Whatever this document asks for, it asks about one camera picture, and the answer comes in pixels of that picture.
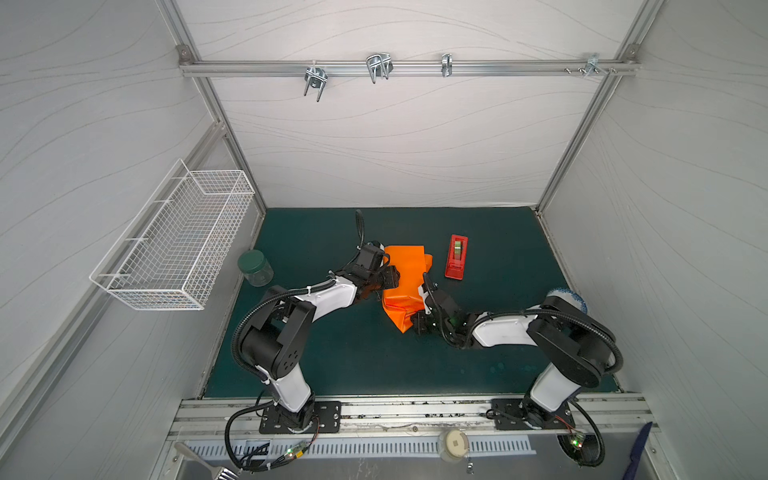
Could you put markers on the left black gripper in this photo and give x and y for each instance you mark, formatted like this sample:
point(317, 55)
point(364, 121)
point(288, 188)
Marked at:
point(391, 279)

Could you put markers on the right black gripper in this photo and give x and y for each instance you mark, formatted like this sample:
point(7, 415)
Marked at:
point(425, 321)

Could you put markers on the orange wrapping paper sheet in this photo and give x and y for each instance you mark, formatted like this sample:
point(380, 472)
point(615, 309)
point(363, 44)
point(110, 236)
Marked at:
point(404, 301)

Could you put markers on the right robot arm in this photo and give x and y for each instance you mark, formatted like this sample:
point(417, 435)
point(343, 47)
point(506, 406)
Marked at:
point(579, 349)

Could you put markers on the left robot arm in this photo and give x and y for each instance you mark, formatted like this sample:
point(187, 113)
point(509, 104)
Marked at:
point(269, 342)

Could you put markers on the red tape dispenser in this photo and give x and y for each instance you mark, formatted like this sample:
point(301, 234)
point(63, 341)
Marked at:
point(456, 258)

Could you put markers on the green table mat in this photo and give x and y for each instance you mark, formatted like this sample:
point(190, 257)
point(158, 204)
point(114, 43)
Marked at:
point(358, 350)

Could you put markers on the green lidded glass jar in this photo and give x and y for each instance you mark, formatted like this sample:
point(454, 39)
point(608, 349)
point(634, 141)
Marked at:
point(255, 268)

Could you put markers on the blue white ceramic bowl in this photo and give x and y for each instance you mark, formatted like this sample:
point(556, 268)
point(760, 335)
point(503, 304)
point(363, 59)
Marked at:
point(571, 297)

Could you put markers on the metal U-bolt clamp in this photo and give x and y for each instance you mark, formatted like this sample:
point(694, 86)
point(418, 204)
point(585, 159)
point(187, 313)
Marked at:
point(315, 78)
point(379, 65)

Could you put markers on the metal spatula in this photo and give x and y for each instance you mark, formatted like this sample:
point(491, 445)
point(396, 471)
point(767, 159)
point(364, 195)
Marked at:
point(216, 472)

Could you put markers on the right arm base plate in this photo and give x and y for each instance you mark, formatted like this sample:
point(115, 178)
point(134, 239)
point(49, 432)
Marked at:
point(510, 414)

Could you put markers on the white vented cable duct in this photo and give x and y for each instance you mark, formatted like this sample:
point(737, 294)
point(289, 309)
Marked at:
point(332, 447)

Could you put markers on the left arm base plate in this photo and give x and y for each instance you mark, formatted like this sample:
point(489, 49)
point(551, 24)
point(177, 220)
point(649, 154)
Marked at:
point(314, 416)

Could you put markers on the white wire basket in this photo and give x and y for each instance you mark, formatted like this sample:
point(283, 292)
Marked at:
point(169, 256)

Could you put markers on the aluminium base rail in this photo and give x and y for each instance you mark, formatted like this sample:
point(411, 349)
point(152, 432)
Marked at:
point(377, 415)

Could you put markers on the blue handled tool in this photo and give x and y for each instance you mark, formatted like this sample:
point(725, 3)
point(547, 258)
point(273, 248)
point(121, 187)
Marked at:
point(636, 452)

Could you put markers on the aluminium crossbar rail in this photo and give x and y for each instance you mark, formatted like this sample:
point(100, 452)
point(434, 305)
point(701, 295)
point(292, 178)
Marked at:
point(401, 68)

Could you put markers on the metal bracket with bolts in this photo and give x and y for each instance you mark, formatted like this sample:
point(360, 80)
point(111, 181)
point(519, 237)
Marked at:
point(591, 67)

